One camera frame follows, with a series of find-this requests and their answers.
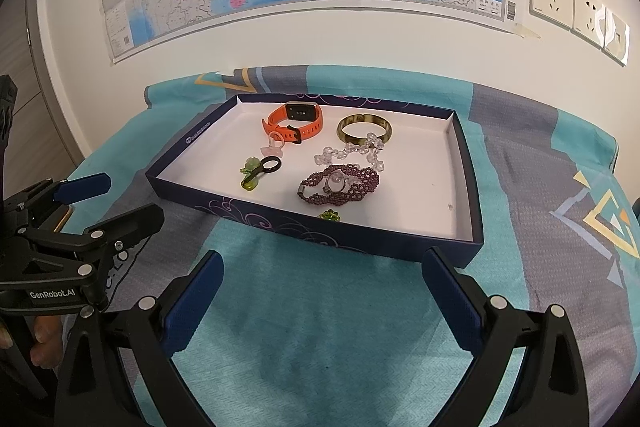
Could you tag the grey wooden door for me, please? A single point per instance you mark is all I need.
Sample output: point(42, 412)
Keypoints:
point(45, 97)

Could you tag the person's left hand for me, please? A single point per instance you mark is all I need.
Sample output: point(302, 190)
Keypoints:
point(44, 344)

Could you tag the beige tape piece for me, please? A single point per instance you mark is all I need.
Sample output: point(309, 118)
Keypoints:
point(525, 29)

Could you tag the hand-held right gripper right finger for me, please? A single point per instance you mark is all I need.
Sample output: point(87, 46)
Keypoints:
point(450, 292)

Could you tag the tortoiseshell bangle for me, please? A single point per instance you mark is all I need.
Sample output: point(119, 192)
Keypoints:
point(350, 138)

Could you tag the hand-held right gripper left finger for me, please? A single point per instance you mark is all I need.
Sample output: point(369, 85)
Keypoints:
point(200, 292)

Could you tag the dark blue cardboard tray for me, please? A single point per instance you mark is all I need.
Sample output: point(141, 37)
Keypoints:
point(425, 187)

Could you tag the orange smartwatch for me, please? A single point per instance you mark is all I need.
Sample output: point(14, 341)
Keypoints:
point(300, 111)

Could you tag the green yellow flower ornament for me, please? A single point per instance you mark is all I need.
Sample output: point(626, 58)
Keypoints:
point(329, 216)

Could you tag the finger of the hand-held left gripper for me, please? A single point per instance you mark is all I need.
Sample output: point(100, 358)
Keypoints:
point(130, 223)
point(82, 188)

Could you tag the teal grey printed bedsheet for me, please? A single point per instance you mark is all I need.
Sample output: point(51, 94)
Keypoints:
point(300, 332)

